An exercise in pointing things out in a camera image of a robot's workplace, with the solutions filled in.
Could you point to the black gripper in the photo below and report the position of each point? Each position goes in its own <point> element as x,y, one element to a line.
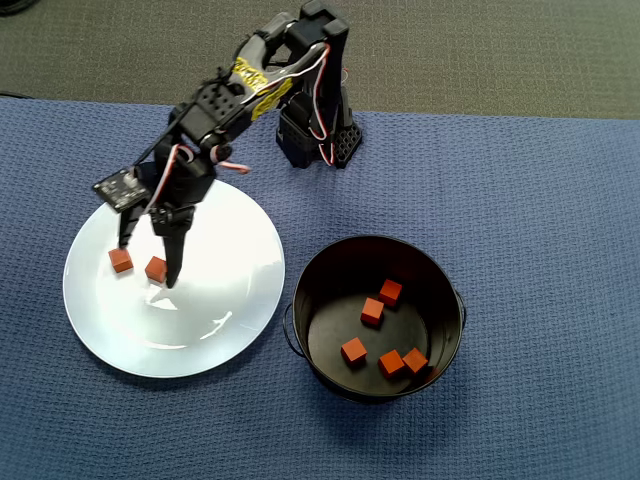
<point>169,218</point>

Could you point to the red cube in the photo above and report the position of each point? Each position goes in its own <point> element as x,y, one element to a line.
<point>120,261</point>
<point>155,270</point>
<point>354,352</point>
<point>416,361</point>
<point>372,311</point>
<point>391,364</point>
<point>390,293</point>

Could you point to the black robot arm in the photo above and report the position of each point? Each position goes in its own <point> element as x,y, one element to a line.
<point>220,102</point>

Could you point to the white round plate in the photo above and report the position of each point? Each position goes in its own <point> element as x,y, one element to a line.
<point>225,325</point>

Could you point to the black metal bucket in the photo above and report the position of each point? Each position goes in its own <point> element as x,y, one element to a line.
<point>320,300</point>

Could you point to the dark thin strip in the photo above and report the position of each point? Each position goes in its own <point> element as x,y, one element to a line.
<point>12,95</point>

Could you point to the blue woven tablecloth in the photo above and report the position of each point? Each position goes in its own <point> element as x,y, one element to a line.
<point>525,200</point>

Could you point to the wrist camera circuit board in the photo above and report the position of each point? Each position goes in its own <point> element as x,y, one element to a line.
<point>122,190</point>

